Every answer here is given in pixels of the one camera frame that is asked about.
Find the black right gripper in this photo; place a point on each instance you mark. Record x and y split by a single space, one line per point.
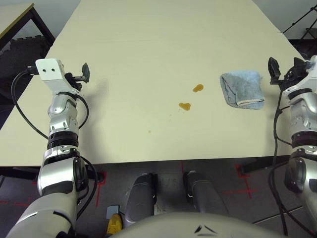
296 72

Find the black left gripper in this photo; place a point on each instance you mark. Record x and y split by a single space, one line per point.
74 79

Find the light blue terry rag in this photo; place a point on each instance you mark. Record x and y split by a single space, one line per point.
244 88

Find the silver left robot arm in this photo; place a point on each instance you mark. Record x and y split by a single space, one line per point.
62 116

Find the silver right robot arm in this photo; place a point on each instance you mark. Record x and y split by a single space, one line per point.
303 116

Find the black foam floor mat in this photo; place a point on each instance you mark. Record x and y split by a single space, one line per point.
22 54
304 48

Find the black tripod stand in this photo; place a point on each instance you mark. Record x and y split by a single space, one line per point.
301 19

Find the oval brown liquid puddle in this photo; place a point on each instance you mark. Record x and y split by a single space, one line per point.
198 88

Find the heart-shaped brown liquid puddle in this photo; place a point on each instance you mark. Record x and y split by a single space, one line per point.
185 106

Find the grey left robot leg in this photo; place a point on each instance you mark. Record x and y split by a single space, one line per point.
141 198

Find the grey robot leg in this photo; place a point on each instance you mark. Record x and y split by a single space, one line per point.
141 198
203 193

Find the grey-blue foot pedal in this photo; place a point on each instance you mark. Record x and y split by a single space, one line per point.
113 211

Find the grey right robot leg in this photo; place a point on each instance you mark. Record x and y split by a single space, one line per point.
203 193

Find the grey robot torso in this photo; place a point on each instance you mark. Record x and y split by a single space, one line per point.
198 226

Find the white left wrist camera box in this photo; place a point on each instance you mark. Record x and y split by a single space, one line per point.
49 72

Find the side table with black frame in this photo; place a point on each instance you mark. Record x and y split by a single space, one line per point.
17 15

